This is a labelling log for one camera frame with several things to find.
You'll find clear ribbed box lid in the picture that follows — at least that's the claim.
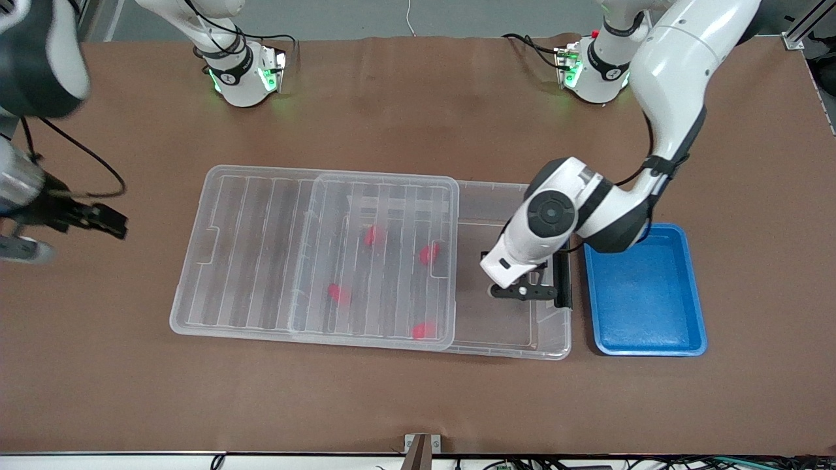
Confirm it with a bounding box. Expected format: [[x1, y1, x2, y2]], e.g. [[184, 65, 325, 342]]
[[169, 164, 460, 353]]

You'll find black box latch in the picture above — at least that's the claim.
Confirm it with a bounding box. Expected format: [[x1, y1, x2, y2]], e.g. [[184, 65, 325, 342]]
[[554, 251, 573, 309]]

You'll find clear plastic storage box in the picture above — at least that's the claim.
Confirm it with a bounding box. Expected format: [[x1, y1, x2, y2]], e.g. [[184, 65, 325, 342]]
[[291, 173, 573, 361]]

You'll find blue plastic tray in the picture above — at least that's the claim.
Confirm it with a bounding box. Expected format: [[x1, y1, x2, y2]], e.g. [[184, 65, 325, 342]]
[[583, 223, 709, 358]]

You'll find white table edge strip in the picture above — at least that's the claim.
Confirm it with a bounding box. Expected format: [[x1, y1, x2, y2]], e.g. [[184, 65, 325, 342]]
[[0, 450, 406, 470]]

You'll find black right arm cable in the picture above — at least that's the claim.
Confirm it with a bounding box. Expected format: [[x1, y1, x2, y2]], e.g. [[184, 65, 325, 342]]
[[20, 116, 127, 198]]

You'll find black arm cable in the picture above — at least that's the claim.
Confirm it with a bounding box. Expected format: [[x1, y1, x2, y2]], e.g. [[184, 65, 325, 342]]
[[611, 108, 657, 193], [20, 116, 127, 198]]

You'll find metal mount bracket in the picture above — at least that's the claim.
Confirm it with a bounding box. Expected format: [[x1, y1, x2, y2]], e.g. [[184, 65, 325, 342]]
[[404, 433, 442, 470]]

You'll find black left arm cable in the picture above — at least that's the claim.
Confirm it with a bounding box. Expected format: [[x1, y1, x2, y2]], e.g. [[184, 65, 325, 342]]
[[611, 108, 657, 193]]

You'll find black left base cable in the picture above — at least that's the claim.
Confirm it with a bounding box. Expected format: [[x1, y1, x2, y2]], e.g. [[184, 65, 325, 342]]
[[502, 33, 569, 66]]

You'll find black base cable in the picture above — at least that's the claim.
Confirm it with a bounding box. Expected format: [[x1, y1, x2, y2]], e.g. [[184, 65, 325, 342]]
[[502, 33, 569, 66], [183, 0, 300, 66]]

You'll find black right base cable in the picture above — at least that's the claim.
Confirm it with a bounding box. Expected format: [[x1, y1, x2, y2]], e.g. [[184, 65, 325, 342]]
[[183, 0, 300, 66]]

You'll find teal cable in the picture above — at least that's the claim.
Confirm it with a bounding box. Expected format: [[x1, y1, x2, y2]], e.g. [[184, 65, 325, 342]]
[[709, 456, 807, 470]]

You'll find aluminium frame profile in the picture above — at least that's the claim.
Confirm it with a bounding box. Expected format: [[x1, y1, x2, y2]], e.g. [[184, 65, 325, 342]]
[[782, 0, 836, 52]]

